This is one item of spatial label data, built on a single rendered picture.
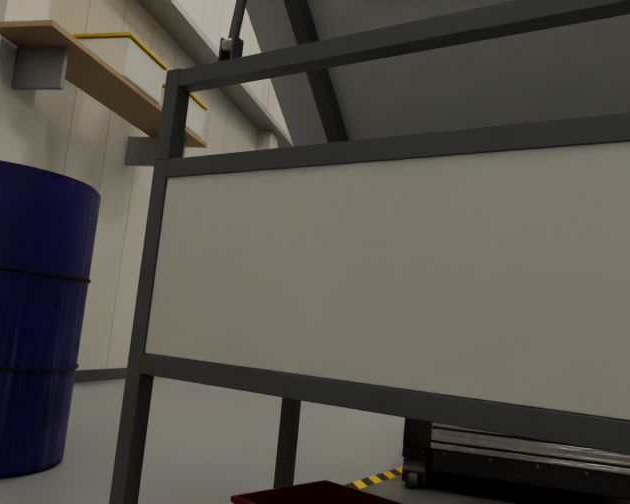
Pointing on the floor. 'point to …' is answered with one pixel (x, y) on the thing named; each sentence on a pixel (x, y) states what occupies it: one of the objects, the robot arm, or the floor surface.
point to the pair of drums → (30, 311)
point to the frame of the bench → (253, 381)
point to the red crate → (311, 495)
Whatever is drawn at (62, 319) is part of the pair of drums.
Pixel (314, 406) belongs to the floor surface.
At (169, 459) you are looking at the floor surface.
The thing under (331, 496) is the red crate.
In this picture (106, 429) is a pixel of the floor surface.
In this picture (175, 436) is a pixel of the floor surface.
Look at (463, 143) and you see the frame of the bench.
